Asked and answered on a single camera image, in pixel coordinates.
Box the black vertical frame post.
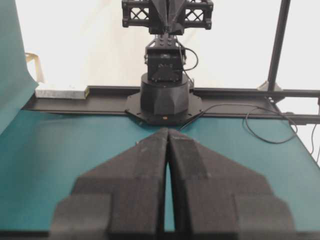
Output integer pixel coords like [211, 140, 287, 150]
[267, 0, 291, 92]

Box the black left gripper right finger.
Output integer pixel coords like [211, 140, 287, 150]
[168, 129, 294, 240]

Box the teal backdrop sheet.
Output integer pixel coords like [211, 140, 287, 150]
[0, 0, 38, 132]

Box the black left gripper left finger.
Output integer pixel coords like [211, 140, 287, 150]
[49, 128, 167, 240]

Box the black aluminium frame rail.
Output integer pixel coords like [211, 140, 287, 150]
[23, 86, 320, 126]

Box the beige masking tape strip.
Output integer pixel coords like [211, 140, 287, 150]
[25, 52, 45, 84]

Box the thin black base cable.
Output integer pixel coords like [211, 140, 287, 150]
[183, 104, 298, 145]

